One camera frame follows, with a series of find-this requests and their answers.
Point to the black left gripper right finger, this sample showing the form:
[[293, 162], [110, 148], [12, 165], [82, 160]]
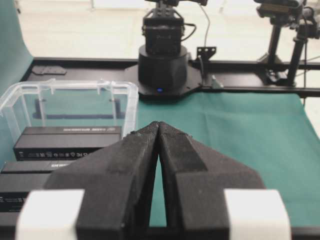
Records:
[[194, 178]]

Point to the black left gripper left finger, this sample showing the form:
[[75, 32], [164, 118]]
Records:
[[118, 181]]

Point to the black realsense box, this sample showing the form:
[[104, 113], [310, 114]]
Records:
[[14, 189], [64, 142], [34, 167]]

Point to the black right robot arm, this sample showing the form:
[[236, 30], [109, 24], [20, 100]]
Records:
[[163, 60]]

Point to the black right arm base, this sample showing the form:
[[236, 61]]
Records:
[[170, 80]]

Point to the clear plastic storage case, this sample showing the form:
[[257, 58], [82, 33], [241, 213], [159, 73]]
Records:
[[73, 104]]

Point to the green table cloth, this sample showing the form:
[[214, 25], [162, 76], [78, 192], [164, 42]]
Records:
[[269, 132]]

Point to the black table frame rail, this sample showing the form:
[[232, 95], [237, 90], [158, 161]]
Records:
[[231, 76]]

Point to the black camera stand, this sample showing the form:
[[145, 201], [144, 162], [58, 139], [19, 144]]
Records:
[[293, 24]]

